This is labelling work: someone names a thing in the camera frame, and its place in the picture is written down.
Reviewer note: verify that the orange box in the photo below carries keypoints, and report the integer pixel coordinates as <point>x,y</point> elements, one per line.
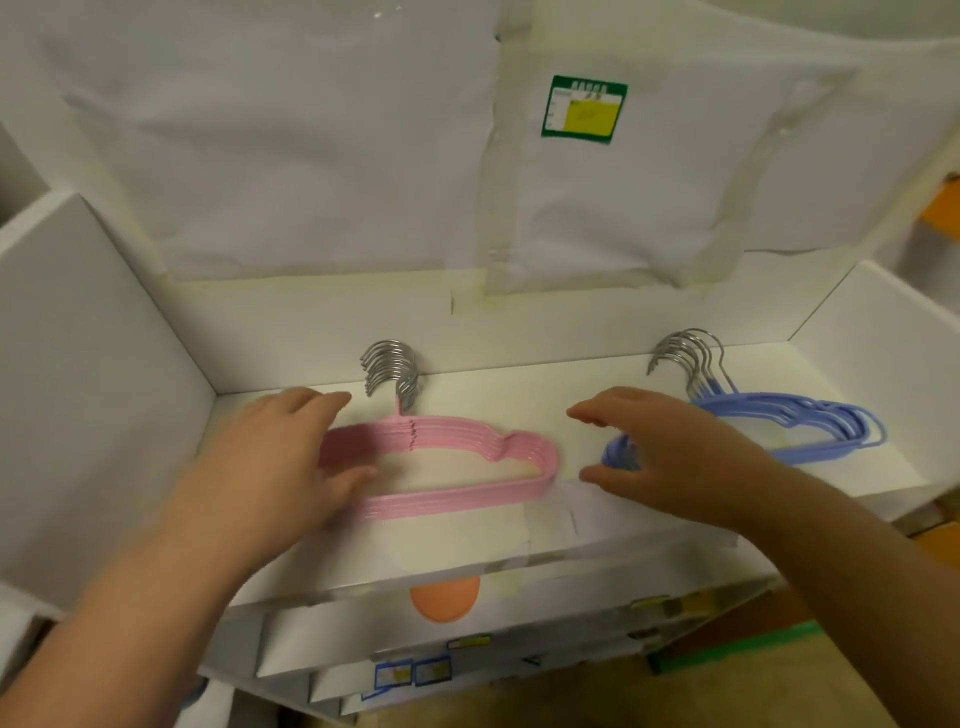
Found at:
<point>943,210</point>

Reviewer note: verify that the green tape strip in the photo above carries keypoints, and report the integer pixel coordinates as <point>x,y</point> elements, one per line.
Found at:
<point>735,649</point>

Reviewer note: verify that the orange round sticker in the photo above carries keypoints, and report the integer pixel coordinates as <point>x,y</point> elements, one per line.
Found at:
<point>445,598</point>

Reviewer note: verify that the white paper sheet with label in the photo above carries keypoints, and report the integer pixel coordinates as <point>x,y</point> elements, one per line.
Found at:
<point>630,202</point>

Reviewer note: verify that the small yellow label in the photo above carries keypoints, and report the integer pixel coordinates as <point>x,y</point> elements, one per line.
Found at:
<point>469,642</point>

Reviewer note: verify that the stack of pink hangers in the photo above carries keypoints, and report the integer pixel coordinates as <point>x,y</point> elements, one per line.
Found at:
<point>480,439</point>

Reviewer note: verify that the person's left middle finger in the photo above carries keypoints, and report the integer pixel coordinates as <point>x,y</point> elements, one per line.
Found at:
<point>289,397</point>

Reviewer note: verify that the stack of blue hangers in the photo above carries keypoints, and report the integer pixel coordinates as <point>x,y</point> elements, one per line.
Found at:
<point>810,420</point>

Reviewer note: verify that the person's left forearm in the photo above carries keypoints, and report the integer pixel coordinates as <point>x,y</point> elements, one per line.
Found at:
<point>127,637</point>

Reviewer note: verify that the blue-framed label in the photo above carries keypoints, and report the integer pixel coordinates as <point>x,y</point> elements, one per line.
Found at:
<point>433,670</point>
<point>394,674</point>

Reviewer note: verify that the person's right thumb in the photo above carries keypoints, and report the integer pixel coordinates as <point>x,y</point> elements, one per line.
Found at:
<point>604,476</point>

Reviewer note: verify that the person's left hand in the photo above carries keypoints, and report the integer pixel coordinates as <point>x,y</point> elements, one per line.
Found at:
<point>255,480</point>

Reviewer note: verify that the person's right hand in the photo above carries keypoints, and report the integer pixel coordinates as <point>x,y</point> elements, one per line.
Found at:
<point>690,465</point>

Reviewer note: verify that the large white paper sheet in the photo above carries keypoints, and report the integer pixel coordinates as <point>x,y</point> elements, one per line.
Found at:
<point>285,142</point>

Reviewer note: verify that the person's right middle finger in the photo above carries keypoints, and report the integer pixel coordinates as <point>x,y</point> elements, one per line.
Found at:
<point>634,392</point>

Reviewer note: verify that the person's right forearm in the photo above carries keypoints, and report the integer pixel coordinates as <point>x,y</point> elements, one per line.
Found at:
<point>862,585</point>

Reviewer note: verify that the person's left thumb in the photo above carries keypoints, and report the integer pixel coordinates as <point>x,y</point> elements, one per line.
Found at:
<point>351,484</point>

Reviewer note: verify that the green and yellow label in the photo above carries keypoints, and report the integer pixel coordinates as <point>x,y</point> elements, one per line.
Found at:
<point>585,109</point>

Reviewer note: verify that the white shelf unit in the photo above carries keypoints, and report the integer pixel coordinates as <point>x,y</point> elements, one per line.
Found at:
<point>525,322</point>

